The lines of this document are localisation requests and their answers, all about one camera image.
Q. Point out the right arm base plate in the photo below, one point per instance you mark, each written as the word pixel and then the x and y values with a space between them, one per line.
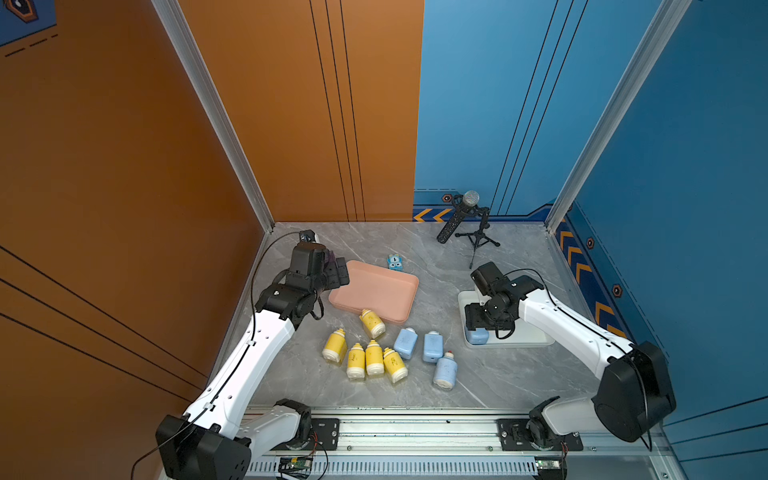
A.
pixel 525 434

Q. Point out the blue sharpener with red cap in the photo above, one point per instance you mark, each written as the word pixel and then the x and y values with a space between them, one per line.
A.
pixel 446 371

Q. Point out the black microphone on tripod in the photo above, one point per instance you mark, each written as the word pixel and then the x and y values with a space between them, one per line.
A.
pixel 466 206

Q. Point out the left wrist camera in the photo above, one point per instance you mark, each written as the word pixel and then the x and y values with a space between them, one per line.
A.
pixel 308 236

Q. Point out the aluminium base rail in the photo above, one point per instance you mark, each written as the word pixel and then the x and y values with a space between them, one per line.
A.
pixel 384 443

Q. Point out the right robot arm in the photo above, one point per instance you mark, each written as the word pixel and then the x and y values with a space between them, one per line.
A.
pixel 517 309

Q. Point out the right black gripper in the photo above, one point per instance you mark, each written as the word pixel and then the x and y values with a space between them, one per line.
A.
pixel 472 321

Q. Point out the white plastic tray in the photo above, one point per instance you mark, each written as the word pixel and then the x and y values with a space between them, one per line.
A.
pixel 524 335

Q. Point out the pink plastic tray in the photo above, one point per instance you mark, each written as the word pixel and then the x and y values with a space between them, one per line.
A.
pixel 388 293

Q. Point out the blue cartoon sharpener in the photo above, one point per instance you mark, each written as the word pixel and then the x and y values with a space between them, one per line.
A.
pixel 394 262

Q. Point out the yellow sharpener near tray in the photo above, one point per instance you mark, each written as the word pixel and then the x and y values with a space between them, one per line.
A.
pixel 372 323

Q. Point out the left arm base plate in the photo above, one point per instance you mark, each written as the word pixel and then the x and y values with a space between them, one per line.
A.
pixel 324 433

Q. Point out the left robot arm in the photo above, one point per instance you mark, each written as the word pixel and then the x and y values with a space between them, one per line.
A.
pixel 211 440

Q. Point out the green circuit board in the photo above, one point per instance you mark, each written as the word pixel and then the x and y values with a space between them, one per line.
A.
pixel 295 468

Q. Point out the yellow sharpener far left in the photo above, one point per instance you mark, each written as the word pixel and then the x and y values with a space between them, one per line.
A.
pixel 335 348

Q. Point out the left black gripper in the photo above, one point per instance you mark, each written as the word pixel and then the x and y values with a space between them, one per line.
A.
pixel 334 280

